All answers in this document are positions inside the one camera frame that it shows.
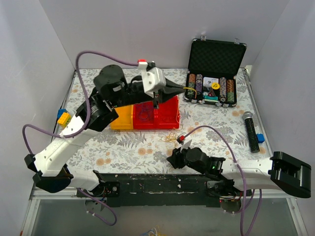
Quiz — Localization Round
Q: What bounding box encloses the yellow thin cable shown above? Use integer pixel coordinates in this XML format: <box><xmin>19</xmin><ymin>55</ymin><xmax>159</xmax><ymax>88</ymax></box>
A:
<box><xmin>161</xmin><ymin>86</ymin><xmax>197</xmax><ymax>150</ymax></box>

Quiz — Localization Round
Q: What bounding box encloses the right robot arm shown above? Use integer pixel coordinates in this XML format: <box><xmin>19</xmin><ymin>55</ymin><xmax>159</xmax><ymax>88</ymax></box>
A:
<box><xmin>167</xmin><ymin>147</ymin><xmax>312</xmax><ymax>199</ymax></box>

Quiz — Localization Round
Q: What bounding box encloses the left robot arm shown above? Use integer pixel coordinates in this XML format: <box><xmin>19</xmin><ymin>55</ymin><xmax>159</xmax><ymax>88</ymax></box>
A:
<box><xmin>24</xmin><ymin>62</ymin><xmax>185</xmax><ymax>197</ymax></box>

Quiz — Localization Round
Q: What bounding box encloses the red plastic bin right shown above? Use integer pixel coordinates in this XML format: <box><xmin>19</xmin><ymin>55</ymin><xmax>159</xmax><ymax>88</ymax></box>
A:
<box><xmin>154</xmin><ymin>96</ymin><xmax>180</xmax><ymax>130</ymax></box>

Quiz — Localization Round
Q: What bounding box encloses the red plastic bin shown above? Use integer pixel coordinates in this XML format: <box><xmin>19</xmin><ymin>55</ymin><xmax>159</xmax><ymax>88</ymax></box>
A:
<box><xmin>154</xmin><ymin>96</ymin><xmax>180</xmax><ymax>130</ymax></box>
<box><xmin>133</xmin><ymin>102</ymin><xmax>157</xmax><ymax>130</ymax></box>

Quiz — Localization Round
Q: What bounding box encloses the poker chip stack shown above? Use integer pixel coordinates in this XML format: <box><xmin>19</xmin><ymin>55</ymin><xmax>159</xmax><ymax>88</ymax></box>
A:
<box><xmin>226</xmin><ymin>80</ymin><xmax>234</xmax><ymax>103</ymax></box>
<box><xmin>195</xmin><ymin>74</ymin><xmax>203</xmax><ymax>97</ymax></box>
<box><xmin>187</xmin><ymin>74</ymin><xmax>196</xmax><ymax>98</ymax></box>
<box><xmin>219</xmin><ymin>77</ymin><xmax>227</xmax><ymax>102</ymax></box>

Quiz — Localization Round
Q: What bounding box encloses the red plastic bin middle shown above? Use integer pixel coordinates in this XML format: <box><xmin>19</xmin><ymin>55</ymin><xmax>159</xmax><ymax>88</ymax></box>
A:
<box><xmin>133</xmin><ymin>102</ymin><xmax>157</xmax><ymax>130</ymax></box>

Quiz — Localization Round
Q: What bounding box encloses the playing card deck box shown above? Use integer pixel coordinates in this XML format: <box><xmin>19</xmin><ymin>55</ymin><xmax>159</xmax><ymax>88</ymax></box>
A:
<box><xmin>203</xmin><ymin>77</ymin><xmax>219</xmax><ymax>88</ymax></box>

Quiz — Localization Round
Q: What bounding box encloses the teal rectangular tag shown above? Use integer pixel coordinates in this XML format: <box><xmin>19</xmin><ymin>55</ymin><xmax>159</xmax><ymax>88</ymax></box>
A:
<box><xmin>204</xmin><ymin>96</ymin><xmax>218</xmax><ymax>101</ymax></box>

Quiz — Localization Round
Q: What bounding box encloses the black poker chip case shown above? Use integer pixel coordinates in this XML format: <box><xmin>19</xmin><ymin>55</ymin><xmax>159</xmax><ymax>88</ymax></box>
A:
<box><xmin>184</xmin><ymin>38</ymin><xmax>247</xmax><ymax>107</ymax></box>

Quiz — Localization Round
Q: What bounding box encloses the yellow plastic bin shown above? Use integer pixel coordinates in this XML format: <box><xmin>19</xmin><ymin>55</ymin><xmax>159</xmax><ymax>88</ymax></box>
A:
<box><xmin>110</xmin><ymin>105</ymin><xmax>133</xmax><ymax>130</ymax></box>

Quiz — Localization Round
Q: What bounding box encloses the yellow round dealer button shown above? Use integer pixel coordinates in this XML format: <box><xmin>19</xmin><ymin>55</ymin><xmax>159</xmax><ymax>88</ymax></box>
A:
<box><xmin>211</xmin><ymin>82</ymin><xmax>220</xmax><ymax>90</ymax></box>

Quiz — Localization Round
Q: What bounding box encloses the floral patterned table mat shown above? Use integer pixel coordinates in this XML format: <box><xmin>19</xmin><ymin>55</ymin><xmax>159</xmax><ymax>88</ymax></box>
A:
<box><xmin>67</xmin><ymin>69</ymin><xmax>271</xmax><ymax>174</ymax></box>

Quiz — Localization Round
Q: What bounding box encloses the black handheld microphone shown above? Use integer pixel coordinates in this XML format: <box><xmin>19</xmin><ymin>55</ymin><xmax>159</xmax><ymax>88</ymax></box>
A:
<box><xmin>242</xmin><ymin>111</ymin><xmax>260</xmax><ymax>153</ymax></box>

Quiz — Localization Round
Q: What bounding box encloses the blue toy block right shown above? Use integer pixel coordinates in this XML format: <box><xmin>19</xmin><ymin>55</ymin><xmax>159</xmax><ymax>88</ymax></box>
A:
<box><xmin>256</xmin><ymin>133</ymin><xmax>265</xmax><ymax>144</ymax></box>

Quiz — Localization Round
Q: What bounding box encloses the blue toy block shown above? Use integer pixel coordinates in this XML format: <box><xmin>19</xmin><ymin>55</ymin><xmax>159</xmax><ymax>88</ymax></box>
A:
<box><xmin>256</xmin><ymin>133</ymin><xmax>265</xmax><ymax>144</ymax></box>
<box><xmin>57</xmin><ymin>109</ymin><xmax>67</xmax><ymax>119</ymax></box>

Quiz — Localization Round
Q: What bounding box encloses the yellow toy block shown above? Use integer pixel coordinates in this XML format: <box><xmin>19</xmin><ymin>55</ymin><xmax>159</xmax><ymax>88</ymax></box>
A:
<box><xmin>57</xmin><ymin>112</ymin><xmax>71</xmax><ymax>129</ymax></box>

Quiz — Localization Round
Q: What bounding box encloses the blue toy block left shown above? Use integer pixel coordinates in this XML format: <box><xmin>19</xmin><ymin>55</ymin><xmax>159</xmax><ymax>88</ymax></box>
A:
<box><xmin>57</xmin><ymin>109</ymin><xmax>67</xmax><ymax>119</ymax></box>

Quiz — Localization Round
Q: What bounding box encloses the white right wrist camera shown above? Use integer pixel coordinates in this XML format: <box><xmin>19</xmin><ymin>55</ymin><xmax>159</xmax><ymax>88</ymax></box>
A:
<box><xmin>177</xmin><ymin>135</ymin><xmax>192</xmax><ymax>152</ymax></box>

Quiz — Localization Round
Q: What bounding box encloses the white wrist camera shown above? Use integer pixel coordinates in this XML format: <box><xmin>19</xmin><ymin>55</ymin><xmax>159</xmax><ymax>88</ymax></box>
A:
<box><xmin>177</xmin><ymin>135</ymin><xmax>192</xmax><ymax>152</ymax></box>
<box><xmin>137</xmin><ymin>59</ymin><xmax>166</xmax><ymax>98</ymax></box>

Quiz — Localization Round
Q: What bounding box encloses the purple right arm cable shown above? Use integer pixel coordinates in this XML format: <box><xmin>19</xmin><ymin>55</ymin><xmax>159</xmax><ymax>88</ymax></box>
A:
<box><xmin>184</xmin><ymin>125</ymin><xmax>262</xmax><ymax>236</ymax></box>

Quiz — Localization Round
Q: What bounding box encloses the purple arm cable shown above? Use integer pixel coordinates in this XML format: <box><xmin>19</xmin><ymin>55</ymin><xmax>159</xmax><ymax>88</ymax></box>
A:
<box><xmin>22</xmin><ymin>51</ymin><xmax>146</xmax><ymax>226</ymax></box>
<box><xmin>184</xmin><ymin>125</ymin><xmax>262</xmax><ymax>236</ymax></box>

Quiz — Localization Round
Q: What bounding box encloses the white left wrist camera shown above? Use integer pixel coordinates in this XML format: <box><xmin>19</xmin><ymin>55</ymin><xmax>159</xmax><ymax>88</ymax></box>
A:
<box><xmin>137</xmin><ymin>59</ymin><xmax>166</xmax><ymax>98</ymax></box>

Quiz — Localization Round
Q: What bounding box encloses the cable bundle bottom edge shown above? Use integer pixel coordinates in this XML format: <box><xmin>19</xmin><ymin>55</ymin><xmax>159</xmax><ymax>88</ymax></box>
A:
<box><xmin>140</xmin><ymin>225</ymin><xmax>165</xmax><ymax>236</ymax></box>

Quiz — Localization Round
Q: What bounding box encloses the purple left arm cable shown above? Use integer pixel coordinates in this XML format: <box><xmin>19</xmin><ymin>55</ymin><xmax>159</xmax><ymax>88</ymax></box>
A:
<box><xmin>22</xmin><ymin>51</ymin><xmax>146</xmax><ymax>226</ymax></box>

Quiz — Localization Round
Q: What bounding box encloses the aluminium frame rail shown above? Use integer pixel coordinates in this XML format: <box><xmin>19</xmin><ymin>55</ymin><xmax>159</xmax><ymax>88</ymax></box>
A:
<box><xmin>20</xmin><ymin>188</ymin><xmax>86</xmax><ymax>236</ymax></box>

